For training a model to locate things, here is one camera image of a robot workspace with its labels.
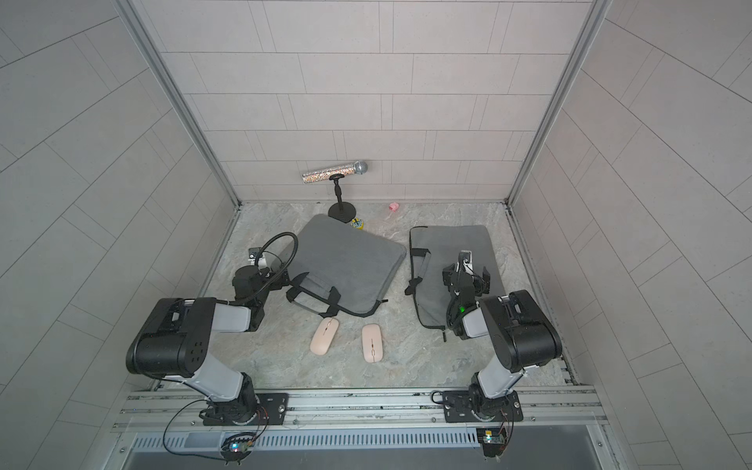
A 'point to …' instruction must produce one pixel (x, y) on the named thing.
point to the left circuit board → (236, 447)
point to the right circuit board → (493, 440)
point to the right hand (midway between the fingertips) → (469, 262)
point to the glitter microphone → (358, 167)
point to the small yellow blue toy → (357, 223)
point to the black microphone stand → (341, 211)
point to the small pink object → (394, 207)
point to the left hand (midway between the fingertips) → (277, 259)
